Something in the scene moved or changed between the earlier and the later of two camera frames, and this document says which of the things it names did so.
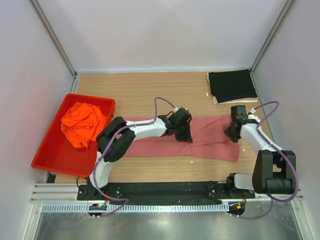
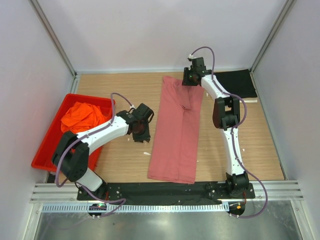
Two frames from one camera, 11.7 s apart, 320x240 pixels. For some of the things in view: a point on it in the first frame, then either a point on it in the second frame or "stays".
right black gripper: x=231 y=132 to x=188 y=80
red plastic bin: x=57 y=152 stays
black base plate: x=164 y=192 stays
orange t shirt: x=82 y=123 stays
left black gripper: x=185 y=132 to x=141 y=133
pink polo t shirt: x=209 y=140 to x=174 y=150
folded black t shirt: x=227 y=85 stays
